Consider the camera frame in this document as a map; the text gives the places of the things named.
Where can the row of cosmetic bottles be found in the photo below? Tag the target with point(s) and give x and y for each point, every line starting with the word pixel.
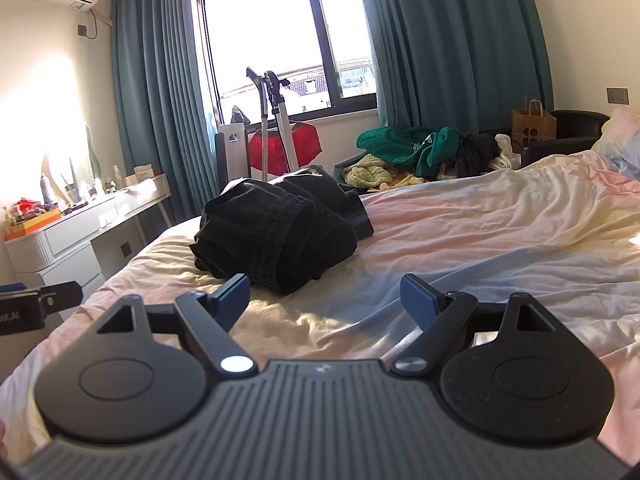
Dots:
pixel 70 187

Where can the green garment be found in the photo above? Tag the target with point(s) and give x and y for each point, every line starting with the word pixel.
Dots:
pixel 395 142

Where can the black armchair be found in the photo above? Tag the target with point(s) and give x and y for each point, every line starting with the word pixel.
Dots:
pixel 575 132

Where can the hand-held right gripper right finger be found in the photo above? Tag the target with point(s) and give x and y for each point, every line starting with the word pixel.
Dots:
pixel 417 295

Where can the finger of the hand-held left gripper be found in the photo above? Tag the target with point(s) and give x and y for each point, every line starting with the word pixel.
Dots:
pixel 62 294

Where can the white panel with black frame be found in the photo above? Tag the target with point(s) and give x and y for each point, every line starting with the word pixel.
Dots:
pixel 232 155

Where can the white cloth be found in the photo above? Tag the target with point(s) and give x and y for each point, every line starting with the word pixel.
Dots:
pixel 502 160

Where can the grey wall socket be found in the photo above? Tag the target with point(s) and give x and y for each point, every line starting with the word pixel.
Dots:
pixel 617 96

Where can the white dresser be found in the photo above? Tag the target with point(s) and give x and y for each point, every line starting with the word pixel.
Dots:
pixel 75 230

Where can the garment steamer stand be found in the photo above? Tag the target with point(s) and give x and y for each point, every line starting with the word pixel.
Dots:
pixel 280 120

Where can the black clothes pile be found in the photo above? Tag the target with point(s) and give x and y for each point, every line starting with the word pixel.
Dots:
pixel 480 152

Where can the orange tray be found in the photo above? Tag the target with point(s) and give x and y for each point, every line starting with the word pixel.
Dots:
pixel 35 222

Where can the brown paper bag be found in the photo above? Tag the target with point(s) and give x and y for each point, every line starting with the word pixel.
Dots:
pixel 532 125

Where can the pale yellow knit garment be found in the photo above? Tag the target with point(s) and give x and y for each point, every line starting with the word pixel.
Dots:
pixel 365 172

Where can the black pants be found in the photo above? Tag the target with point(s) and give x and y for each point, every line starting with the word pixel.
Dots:
pixel 280 230

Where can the pale yellow towel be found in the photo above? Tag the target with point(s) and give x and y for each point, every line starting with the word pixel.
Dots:
pixel 400 182

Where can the pastel pillow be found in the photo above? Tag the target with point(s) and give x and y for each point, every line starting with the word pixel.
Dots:
pixel 622 140

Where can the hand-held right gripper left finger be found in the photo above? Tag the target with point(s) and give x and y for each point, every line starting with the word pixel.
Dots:
pixel 235 292

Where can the small black object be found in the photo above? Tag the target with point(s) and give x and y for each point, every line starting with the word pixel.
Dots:
pixel 240 116

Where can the black framed window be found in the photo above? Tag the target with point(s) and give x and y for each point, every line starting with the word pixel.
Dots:
pixel 265 35

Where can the red cloth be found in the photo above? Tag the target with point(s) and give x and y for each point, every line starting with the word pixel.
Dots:
pixel 305 145

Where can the black wall switch box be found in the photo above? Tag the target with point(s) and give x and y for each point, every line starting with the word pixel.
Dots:
pixel 84 30

